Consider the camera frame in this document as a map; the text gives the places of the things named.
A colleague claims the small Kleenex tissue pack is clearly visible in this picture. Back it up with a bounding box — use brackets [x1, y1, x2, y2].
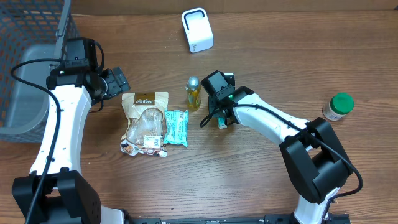
[217, 117, 228, 129]

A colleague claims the clear bottle with silver cap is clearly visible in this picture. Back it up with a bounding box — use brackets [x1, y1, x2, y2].
[186, 76, 201, 109]

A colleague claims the teal tissue pack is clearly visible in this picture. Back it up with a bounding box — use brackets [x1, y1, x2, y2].
[164, 110, 188, 147]

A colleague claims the brown snack packet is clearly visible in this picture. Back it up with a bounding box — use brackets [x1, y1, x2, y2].
[120, 92, 169, 155]

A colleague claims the green lid jar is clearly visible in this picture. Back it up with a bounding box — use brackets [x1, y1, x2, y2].
[322, 93, 354, 121]

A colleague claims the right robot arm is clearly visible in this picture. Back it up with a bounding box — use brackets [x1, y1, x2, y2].
[200, 70, 357, 223]

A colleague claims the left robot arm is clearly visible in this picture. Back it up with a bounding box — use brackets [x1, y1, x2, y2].
[12, 37, 132, 224]

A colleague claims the white barcode scanner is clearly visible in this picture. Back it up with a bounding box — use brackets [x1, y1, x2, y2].
[181, 7, 214, 53]

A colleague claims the grey plastic mesh basket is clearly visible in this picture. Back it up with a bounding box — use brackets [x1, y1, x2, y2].
[1, 0, 79, 142]

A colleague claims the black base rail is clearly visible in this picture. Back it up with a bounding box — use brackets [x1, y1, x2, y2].
[124, 213, 352, 224]

